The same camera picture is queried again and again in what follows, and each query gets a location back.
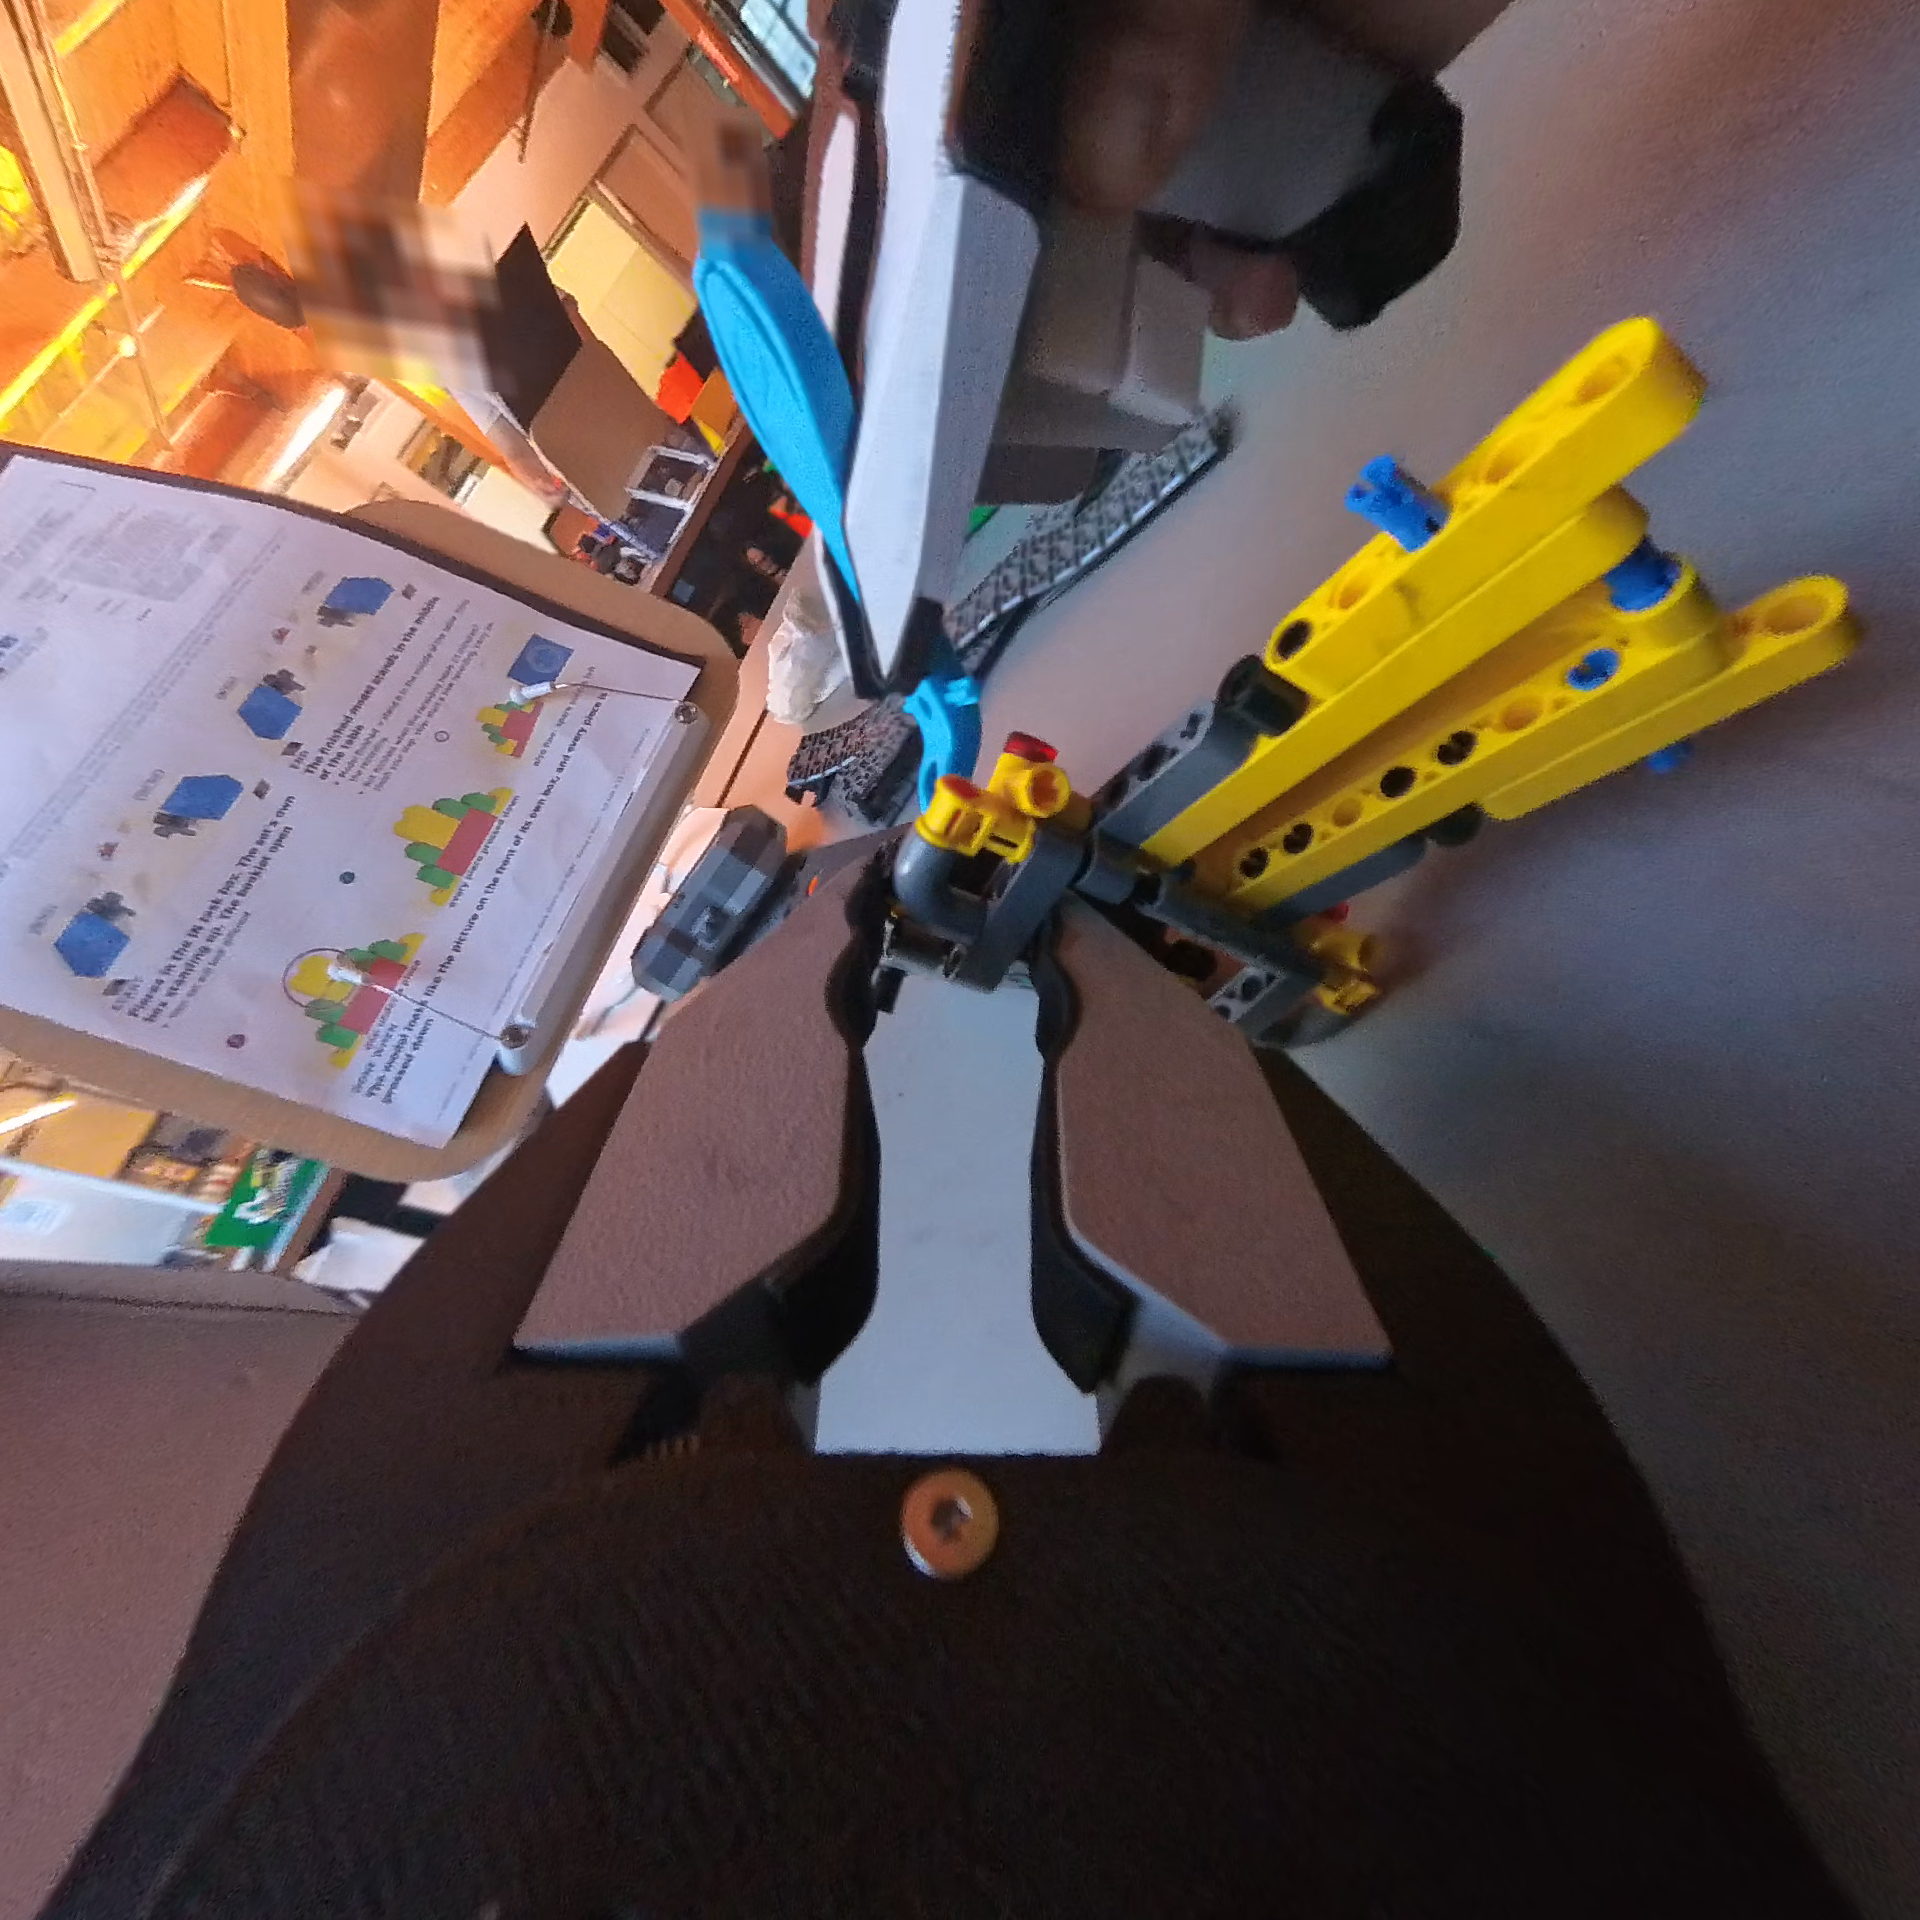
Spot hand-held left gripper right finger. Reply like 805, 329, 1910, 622
1027, 909, 1397, 1395

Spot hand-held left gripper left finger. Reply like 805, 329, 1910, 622
508, 880, 887, 1356

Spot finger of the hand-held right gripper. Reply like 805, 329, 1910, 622
840, 0, 1048, 692
805, 101, 867, 327

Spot blue plastic brick separator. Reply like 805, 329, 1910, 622
689, 204, 997, 821

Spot yellow grey brick arm assembly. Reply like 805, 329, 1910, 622
879, 312, 1864, 1050

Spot grey desk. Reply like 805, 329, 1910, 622
571, 0, 1920, 1920

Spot person's right hand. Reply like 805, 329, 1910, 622
1066, 0, 1504, 341

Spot white stand base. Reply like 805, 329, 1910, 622
555, 809, 752, 1059

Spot grey brick motor block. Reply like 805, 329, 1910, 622
626, 802, 793, 1001

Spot white crumpled tissue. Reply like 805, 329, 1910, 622
761, 598, 846, 723

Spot black monitor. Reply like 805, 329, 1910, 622
487, 223, 584, 424

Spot instruction sheet on clipboard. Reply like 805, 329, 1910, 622
0, 437, 741, 1177

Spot printed instruction sheet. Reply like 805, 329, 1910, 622
0, 454, 709, 1150

